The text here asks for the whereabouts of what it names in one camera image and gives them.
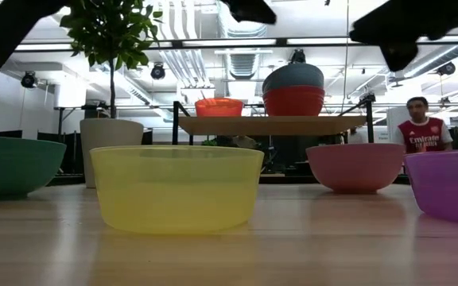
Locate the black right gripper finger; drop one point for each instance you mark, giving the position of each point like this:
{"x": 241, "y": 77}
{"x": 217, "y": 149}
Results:
{"x": 400, "y": 53}
{"x": 392, "y": 24}

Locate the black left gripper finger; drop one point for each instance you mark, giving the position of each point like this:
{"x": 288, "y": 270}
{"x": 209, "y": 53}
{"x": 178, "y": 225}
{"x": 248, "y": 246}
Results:
{"x": 253, "y": 11}

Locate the grey-blue bowl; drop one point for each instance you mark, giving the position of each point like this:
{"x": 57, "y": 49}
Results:
{"x": 292, "y": 76}

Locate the red bowl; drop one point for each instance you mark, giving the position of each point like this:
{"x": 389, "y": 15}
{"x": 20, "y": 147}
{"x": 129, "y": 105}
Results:
{"x": 293, "y": 102}

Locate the orange translucent bowl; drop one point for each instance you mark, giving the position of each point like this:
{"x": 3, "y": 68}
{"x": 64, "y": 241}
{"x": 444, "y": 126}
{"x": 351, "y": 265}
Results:
{"x": 219, "y": 108}

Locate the teal bowl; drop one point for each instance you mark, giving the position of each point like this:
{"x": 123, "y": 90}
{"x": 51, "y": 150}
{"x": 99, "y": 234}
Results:
{"x": 10, "y": 167}

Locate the black ceiling spot lamp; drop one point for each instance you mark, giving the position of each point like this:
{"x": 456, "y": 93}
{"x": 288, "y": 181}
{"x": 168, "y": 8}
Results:
{"x": 298, "y": 56}
{"x": 446, "y": 68}
{"x": 157, "y": 72}
{"x": 29, "y": 79}

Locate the person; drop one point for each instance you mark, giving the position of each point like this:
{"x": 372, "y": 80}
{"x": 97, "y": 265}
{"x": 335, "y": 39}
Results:
{"x": 424, "y": 135}

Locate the pink bowl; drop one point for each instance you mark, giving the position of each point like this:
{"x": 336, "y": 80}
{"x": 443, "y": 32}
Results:
{"x": 355, "y": 167}

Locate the purple bowl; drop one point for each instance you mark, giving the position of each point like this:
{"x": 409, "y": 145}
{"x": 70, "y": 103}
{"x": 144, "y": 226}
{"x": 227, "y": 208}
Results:
{"x": 449, "y": 186}

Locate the green leafy tree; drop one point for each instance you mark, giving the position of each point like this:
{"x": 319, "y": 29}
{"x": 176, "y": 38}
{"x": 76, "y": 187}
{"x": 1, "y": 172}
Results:
{"x": 109, "y": 32}

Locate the beige planter pot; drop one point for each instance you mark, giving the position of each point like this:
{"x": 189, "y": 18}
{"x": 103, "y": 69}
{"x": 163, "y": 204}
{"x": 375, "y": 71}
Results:
{"x": 109, "y": 133}

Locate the yellow translucent bowl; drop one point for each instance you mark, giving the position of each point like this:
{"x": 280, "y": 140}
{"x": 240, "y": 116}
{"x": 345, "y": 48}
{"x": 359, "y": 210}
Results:
{"x": 177, "y": 190}

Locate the white ventilation duct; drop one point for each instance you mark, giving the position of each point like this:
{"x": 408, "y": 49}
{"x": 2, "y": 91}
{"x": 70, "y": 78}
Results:
{"x": 245, "y": 63}

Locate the wooden shelf with black frame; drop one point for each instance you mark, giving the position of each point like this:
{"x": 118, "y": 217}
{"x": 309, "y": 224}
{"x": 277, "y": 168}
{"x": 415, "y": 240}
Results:
{"x": 268, "y": 125}

